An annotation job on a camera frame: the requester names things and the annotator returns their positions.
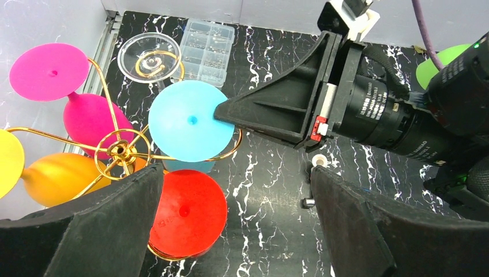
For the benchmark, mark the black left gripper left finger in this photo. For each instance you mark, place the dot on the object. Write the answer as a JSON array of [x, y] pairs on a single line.
[[103, 233]]

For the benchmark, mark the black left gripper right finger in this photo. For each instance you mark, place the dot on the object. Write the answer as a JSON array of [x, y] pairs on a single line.
[[369, 234]]

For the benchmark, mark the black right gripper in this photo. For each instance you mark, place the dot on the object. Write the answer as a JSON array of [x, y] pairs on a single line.
[[352, 92]]

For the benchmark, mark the red wine glass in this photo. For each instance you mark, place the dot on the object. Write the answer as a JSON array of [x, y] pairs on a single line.
[[190, 217]]

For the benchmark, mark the light blue wine glass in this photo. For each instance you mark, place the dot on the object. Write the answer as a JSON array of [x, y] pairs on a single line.
[[182, 125]]

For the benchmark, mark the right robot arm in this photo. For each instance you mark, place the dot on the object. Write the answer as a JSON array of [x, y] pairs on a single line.
[[457, 98]]

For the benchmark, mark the orange yellow wine glass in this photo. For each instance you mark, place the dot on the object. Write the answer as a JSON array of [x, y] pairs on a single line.
[[51, 180]]

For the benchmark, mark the clear wine glass gold rack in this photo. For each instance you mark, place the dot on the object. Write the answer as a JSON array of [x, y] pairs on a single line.
[[151, 58]]

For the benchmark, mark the pink wine glass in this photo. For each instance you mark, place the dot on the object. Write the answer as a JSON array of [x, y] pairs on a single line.
[[56, 70]]

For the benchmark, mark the clear plastic screw box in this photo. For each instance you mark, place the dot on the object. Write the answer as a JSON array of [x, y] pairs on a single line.
[[206, 50]]

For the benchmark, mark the gold wire glass rack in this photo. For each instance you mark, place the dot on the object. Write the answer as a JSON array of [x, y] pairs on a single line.
[[121, 153]]

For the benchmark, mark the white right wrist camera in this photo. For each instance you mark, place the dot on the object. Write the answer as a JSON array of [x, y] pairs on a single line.
[[351, 19]]

